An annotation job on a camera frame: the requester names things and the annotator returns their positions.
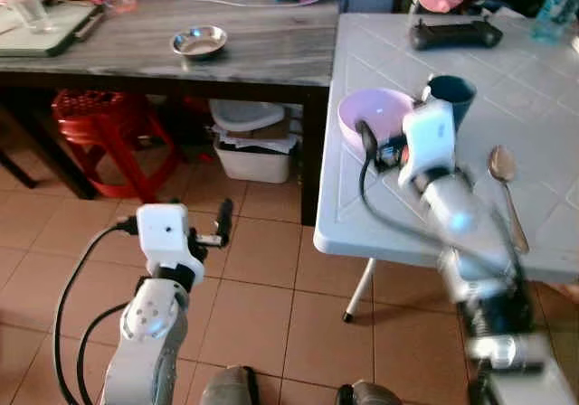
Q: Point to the green tray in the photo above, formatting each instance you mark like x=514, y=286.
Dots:
x=41, y=42

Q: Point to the white folding table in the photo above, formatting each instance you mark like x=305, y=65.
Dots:
x=507, y=98

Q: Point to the white plastic storage bin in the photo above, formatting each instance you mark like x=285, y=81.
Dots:
x=253, y=161

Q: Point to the dark teal cup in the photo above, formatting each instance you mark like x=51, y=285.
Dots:
x=457, y=93

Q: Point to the black handheld controller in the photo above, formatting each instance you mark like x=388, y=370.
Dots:
x=455, y=34

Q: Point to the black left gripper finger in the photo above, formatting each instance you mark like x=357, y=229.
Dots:
x=224, y=220

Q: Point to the small steel bowl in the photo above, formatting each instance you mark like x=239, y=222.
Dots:
x=200, y=42

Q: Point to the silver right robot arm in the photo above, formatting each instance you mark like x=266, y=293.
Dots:
x=470, y=233

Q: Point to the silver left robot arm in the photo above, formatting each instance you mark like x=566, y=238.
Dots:
x=149, y=333

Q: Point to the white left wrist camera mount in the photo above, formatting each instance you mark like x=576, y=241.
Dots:
x=163, y=233

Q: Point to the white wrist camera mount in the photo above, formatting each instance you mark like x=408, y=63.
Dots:
x=163, y=233
x=430, y=134

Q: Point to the clear teal water bottle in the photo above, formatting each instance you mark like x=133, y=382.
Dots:
x=556, y=7

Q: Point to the grey wood-top table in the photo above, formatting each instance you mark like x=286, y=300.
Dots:
x=271, y=52

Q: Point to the grey right robot foot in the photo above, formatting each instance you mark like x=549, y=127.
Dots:
x=366, y=394

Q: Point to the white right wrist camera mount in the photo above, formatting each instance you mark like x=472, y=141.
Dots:
x=430, y=134

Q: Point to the pink plastic bowl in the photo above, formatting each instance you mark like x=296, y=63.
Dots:
x=380, y=111

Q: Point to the clear drinking glass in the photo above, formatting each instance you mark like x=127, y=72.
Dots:
x=32, y=12

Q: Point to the red plastic stool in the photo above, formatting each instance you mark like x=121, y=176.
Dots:
x=95, y=116

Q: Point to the metal spoon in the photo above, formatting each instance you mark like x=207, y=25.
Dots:
x=502, y=164

